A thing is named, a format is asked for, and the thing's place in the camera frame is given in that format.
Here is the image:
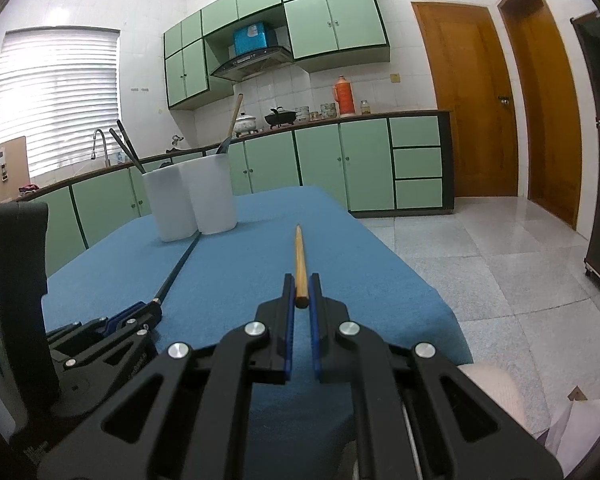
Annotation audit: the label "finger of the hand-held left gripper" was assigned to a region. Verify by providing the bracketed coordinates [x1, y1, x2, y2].
[50, 327, 157, 386]
[47, 300, 163, 346]

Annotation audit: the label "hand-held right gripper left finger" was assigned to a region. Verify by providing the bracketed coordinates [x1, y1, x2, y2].
[37, 272, 297, 480]

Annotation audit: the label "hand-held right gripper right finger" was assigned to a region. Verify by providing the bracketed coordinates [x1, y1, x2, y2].
[307, 272, 563, 480]

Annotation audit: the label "wooden chopstick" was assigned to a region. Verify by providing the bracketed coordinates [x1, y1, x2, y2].
[294, 225, 310, 309]
[227, 92, 244, 138]

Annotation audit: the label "black chopstick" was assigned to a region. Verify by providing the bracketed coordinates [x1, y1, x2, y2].
[116, 120, 145, 174]
[152, 232, 201, 311]

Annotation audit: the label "white plastic utensil holder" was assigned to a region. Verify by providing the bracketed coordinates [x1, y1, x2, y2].
[142, 152, 239, 243]

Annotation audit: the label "grey chopstick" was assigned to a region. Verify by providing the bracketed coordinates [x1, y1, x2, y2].
[109, 128, 147, 174]

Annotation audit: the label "cardboard box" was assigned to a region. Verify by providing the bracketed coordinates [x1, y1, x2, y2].
[0, 136, 31, 216]

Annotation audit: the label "blue tablecloth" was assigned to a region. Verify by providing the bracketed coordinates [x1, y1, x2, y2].
[40, 185, 476, 461]

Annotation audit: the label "metal kitchen faucet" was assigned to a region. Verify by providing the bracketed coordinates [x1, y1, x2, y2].
[91, 129, 112, 168]

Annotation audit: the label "white window blinds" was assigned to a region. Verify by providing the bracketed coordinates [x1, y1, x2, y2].
[0, 27, 121, 178]

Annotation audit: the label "green base cabinets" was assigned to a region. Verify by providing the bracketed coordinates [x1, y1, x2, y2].
[0, 110, 454, 271]

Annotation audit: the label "person's leg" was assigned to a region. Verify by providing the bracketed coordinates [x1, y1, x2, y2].
[457, 362, 528, 436]

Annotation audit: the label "white cooking pot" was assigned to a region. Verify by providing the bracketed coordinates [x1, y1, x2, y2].
[233, 112, 257, 137]

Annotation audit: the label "black wok with lid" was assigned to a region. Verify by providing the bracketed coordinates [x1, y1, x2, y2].
[264, 107, 297, 127]

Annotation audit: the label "orange thermos flask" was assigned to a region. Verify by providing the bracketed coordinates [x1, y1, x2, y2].
[333, 76, 357, 118]

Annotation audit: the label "wooden door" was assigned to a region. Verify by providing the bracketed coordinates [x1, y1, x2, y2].
[411, 1, 520, 198]
[497, 0, 583, 231]

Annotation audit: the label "range hood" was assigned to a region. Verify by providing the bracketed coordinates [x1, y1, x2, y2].
[210, 46, 294, 82]

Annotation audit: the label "white cloth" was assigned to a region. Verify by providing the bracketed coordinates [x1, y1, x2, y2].
[542, 397, 600, 466]

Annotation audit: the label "blue box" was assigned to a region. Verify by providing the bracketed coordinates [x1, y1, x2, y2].
[232, 21, 267, 56]

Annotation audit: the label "green wall cabinets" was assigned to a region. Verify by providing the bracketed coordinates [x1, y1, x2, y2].
[162, 0, 392, 110]

